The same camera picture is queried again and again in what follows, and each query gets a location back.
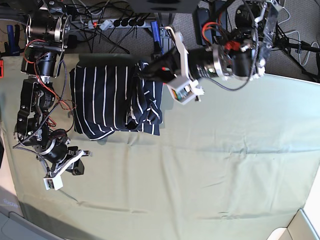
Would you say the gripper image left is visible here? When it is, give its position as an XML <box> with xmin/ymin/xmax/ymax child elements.
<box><xmin>43</xmin><ymin>146</ymin><xmax>92</xmax><ymax>191</ymax></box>

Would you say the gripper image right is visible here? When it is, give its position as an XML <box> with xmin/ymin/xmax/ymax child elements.
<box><xmin>136</xmin><ymin>26</ymin><xmax>205</xmax><ymax>105</ymax></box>

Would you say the navy white striped T-shirt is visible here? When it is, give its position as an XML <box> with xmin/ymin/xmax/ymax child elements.
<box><xmin>69</xmin><ymin>62</ymin><xmax>164</xmax><ymax>141</ymax></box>

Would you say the robot arm image left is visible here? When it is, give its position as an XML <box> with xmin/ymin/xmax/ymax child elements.
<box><xmin>13</xmin><ymin>0</ymin><xmax>91</xmax><ymax>191</ymax></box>

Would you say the blue orange centre clamp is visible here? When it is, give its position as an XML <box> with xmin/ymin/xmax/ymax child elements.
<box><xmin>150</xmin><ymin>21</ymin><xmax>164</xmax><ymax>60</ymax></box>

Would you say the blue orange clamp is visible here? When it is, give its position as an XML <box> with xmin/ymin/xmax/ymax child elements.
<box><xmin>150</xmin><ymin>21</ymin><xmax>164</xmax><ymax>60</ymax></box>
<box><xmin>0</xmin><ymin>24</ymin><xmax>21</xmax><ymax>79</ymax></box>

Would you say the black power adapter left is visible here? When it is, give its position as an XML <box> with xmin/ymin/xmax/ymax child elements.
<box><xmin>192</xmin><ymin>7</ymin><xmax>210</xmax><ymax>46</ymax></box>

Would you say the black box under table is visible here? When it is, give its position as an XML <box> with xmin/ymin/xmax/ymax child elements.
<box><xmin>127</xmin><ymin>0</ymin><xmax>200</xmax><ymax>13</ymax></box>

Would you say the white power strip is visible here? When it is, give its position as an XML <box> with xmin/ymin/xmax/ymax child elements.
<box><xmin>85</xmin><ymin>17</ymin><xmax>151</xmax><ymax>31</ymax></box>

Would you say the grey plastic bin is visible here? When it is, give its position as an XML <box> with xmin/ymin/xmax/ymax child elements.
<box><xmin>0</xmin><ymin>212</ymin><xmax>62</xmax><ymax>240</ymax></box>

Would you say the green table cloth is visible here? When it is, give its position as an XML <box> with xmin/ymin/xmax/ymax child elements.
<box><xmin>0</xmin><ymin>57</ymin><xmax>320</xmax><ymax>240</ymax></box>

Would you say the blue orange left clamp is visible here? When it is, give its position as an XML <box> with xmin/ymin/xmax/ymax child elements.
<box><xmin>0</xmin><ymin>24</ymin><xmax>21</xmax><ymax>79</ymax></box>

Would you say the black tripod stand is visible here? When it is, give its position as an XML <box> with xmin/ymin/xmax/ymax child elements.
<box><xmin>268</xmin><ymin>0</ymin><xmax>320</xmax><ymax>82</ymax></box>

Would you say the aluminium frame post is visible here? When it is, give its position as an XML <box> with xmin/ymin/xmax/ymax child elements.
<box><xmin>154</xmin><ymin>12</ymin><xmax>176</xmax><ymax>54</ymax></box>

